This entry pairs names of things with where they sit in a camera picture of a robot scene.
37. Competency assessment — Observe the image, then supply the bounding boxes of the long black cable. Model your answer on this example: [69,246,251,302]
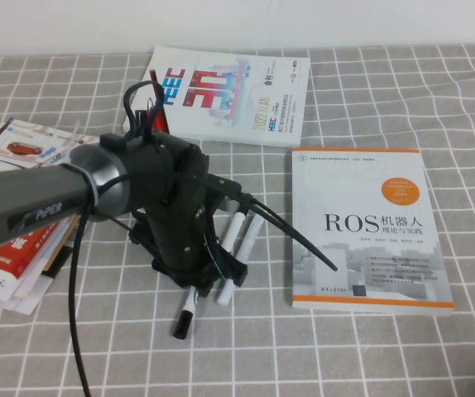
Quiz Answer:
[67,211,94,397]

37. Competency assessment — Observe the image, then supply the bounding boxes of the thin white black-capped marker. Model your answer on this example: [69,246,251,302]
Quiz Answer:
[173,285,202,341]

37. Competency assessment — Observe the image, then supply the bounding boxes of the red pen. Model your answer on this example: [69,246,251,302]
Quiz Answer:
[151,106,170,134]

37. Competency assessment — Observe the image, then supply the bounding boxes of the white HEEC magazine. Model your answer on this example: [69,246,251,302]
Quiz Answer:
[122,45,311,149]

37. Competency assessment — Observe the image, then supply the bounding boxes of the white orange ROS textbook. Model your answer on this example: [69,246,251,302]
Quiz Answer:
[290,146,456,318]

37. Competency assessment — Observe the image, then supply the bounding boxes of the black camera cable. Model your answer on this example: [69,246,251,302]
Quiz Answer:
[204,177,340,273]

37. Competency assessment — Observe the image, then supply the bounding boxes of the all white marker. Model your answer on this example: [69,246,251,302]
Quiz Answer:
[215,213,266,307]

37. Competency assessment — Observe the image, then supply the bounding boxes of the dark photo magazine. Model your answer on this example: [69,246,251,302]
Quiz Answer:
[41,231,75,279]

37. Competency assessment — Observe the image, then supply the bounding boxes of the white paper booklets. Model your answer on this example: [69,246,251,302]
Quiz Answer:
[0,264,59,318]

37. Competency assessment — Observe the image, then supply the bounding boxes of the grey checked tablecloth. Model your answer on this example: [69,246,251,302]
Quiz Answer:
[0,43,475,397]

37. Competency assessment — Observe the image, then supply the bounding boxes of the looped black cable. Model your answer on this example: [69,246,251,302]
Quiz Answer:
[122,80,168,141]

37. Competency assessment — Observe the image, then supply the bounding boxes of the stack of map booklets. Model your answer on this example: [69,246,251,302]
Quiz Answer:
[0,118,106,283]

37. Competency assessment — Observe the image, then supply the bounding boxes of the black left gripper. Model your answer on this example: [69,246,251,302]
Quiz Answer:
[144,205,250,299]

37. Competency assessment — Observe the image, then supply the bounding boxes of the thick white black-capped marker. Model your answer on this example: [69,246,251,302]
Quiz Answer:
[219,211,247,254]

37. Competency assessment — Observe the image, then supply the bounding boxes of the black mesh pen holder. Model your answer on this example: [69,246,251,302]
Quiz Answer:
[127,213,156,250]

